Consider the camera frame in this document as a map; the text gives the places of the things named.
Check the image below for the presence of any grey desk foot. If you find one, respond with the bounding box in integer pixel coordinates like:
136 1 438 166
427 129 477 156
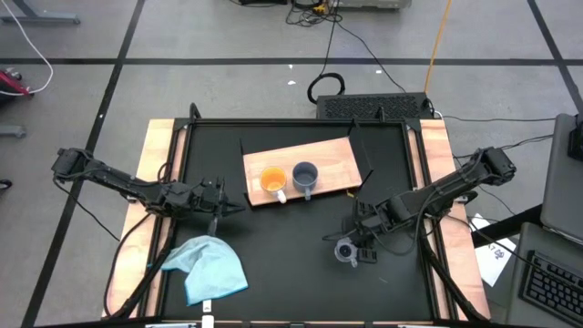
0 0 82 26
0 124 27 139

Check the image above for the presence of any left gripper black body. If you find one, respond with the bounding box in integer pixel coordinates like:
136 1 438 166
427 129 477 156
193 177 228 219

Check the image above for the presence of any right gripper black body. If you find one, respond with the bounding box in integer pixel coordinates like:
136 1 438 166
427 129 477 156
343 202 388 250

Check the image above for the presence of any coiled black cable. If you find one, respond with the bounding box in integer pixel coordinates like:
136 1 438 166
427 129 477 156
306 71 346 106

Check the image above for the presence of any grey laptop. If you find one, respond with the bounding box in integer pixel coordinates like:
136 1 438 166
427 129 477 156
539 112 583 246

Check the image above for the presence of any black box on laptop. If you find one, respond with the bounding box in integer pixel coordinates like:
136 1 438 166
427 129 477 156
567 112 583 161

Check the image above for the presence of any white cable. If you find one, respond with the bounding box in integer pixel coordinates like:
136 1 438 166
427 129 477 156
0 0 55 97

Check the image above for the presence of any orange and white mug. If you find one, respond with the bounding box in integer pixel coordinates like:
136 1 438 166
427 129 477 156
259 166 289 205

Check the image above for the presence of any white paper sheet with writing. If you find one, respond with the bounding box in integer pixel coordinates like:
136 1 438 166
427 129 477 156
467 212 519 288

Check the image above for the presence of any yellow cable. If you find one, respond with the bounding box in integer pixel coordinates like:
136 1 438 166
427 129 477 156
423 0 454 95

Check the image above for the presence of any long black floor cable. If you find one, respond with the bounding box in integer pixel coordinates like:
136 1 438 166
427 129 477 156
334 20 409 95

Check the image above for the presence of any black aluminium table frame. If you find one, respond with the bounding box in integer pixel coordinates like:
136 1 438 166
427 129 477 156
102 102 493 328

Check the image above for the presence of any red device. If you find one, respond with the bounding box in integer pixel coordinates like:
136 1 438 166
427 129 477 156
0 67 34 99

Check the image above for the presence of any light blue cloth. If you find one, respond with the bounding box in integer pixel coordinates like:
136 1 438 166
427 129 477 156
159 234 250 307

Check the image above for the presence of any black floor beam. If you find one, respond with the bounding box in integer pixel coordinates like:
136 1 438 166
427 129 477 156
471 204 543 250

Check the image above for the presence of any black shelf end frame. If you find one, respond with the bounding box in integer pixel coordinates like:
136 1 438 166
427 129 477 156
239 138 251 207
346 118 375 204

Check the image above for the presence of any black keyboard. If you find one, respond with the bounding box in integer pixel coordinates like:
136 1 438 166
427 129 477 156
518 249 583 327

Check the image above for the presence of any silver white upright bracket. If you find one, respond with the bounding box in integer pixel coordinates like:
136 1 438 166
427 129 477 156
201 299 216 328

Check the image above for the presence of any grey mug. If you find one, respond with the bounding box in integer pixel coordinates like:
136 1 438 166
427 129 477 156
291 160 320 201

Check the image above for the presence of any tangled black cable bundle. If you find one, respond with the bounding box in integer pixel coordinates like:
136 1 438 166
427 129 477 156
284 0 343 28

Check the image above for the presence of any silver device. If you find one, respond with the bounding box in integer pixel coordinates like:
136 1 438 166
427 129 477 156
336 0 413 11

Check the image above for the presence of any clear glass cup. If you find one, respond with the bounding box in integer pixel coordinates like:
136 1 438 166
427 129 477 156
333 237 360 269

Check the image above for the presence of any thin black cable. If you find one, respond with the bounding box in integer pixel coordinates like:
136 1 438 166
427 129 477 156
436 113 557 125

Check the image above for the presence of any light wooden shelf board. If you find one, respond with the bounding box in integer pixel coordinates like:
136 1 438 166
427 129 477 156
241 136 364 208

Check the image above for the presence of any grey desk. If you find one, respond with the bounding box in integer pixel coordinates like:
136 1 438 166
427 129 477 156
504 221 583 328

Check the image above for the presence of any black perforated computer case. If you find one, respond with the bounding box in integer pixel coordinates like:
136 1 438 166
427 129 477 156
315 92 435 121

